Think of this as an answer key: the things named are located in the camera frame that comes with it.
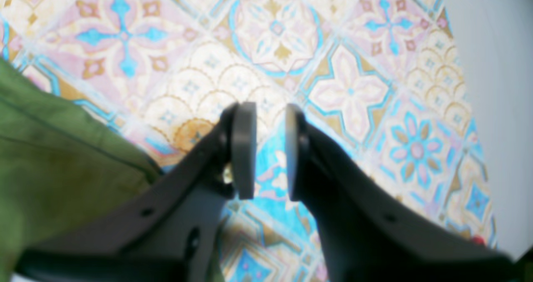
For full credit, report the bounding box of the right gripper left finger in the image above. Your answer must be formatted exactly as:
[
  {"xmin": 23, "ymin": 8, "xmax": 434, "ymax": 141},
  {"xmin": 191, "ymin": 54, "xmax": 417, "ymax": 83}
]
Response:
[{"xmin": 17, "ymin": 102, "xmax": 257, "ymax": 282}]

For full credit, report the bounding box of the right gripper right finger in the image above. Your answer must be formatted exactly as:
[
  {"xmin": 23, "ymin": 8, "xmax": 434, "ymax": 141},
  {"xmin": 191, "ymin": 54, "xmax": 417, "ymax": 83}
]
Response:
[{"xmin": 285, "ymin": 104, "xmax": 518, "ymax": 282}]

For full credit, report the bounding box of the olive green t-shirt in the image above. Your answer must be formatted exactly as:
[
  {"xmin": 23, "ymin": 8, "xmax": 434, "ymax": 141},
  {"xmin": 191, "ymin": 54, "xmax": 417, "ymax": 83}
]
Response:
[{"xmin": 1, "ymin": 60, "xmax": 162, "ymax": 282}]

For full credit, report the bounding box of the patterned colourful tablecloth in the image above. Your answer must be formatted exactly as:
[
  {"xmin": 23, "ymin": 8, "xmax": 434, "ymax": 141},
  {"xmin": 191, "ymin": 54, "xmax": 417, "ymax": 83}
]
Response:
[{"xmin": 1, "ymin": 0, "xmax": 497, "ymax": 282}]

